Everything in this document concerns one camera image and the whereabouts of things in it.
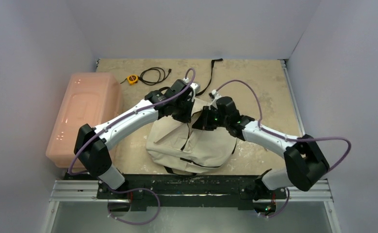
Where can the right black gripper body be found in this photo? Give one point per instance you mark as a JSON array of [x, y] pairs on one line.
[[205, 120]]

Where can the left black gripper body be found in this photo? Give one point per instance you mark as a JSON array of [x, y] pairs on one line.
[[183, 112]]

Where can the beige canvas backpack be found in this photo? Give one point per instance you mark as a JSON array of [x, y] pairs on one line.
[[182, 150]]

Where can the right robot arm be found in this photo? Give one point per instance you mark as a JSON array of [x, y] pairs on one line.
[[305, 163]]

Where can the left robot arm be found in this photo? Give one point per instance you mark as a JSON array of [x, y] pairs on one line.
[[94, 143]]

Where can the yellow tape measure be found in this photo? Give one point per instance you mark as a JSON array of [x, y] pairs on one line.
[[133, 79]]

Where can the pink plastic storage box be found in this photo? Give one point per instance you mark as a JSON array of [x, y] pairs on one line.
[[91, 98]]

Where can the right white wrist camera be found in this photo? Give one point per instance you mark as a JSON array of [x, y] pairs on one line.
[[214, 96]]

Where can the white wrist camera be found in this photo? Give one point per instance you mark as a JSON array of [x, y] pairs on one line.
[[214, 96], [195, 86]]

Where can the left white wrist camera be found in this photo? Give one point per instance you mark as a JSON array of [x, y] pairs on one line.
[[195, 86]]

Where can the black table front rail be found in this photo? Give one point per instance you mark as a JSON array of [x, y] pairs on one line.
[[234, 191]]

